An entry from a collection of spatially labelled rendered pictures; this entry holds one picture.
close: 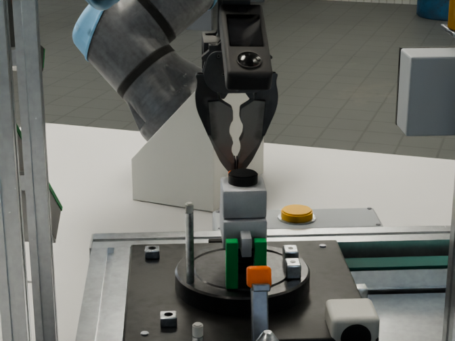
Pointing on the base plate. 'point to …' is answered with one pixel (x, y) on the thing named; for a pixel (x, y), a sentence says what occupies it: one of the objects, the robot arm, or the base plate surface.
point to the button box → (319, 219)
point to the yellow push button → (296, 213)
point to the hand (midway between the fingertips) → (235, 166)
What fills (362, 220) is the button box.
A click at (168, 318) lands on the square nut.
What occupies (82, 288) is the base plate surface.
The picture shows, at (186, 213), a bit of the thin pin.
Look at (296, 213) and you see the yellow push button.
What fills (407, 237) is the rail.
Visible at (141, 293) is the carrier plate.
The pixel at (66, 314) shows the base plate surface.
